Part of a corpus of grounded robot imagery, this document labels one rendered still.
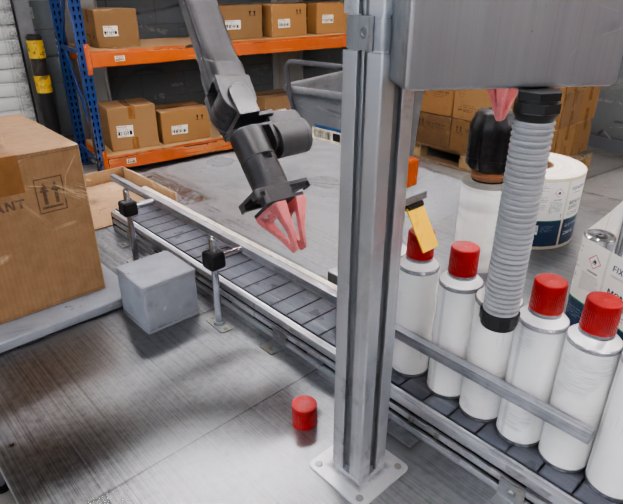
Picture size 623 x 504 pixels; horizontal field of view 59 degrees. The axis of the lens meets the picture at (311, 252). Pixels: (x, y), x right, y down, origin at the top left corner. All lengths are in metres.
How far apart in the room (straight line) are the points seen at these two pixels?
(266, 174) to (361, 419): 0.39
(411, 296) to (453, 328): 0.06
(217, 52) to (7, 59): 3.98
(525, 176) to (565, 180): 0.68
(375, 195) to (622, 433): 0.33
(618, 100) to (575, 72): 5.02
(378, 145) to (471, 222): 0.49
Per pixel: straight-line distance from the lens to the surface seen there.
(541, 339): 0.62
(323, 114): 3.24
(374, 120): 0.47
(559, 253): 1.18
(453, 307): 0.67
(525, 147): 0.46
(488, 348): 0.66
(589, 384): 0.62
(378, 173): 0.48
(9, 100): 4.89
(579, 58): 0.48
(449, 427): 0.71
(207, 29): 0.96
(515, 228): 0.48
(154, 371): 0.88
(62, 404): 0.87
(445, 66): 0.43
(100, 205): 1.53
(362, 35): 0.47
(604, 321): 0.59
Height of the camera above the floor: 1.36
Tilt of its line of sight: 26 degrees down
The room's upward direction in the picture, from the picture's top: straight up
